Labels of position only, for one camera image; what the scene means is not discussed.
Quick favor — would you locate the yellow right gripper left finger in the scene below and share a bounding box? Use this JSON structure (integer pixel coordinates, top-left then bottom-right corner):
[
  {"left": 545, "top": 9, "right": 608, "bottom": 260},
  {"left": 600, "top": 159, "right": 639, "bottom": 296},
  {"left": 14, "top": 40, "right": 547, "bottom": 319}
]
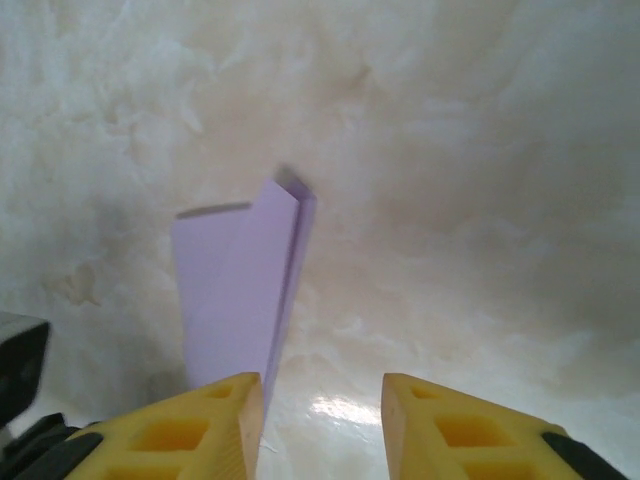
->
[{"left": 59, "top": 372, "right": 265, "bottom": 480}]

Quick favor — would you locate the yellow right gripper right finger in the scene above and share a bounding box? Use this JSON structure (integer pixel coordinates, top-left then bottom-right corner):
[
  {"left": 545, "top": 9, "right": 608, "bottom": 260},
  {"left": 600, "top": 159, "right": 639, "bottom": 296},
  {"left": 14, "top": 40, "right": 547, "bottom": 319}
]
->
[{"left": 382, "top": 372, "right": 631, "bottom": 480}]

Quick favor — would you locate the light purple paper sheet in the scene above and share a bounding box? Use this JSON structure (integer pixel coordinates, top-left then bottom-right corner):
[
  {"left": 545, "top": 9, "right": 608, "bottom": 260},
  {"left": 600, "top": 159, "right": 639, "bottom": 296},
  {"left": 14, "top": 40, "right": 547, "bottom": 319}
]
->
[{"left": 172, "top": 172, "right": 320, "bottom": 416}]

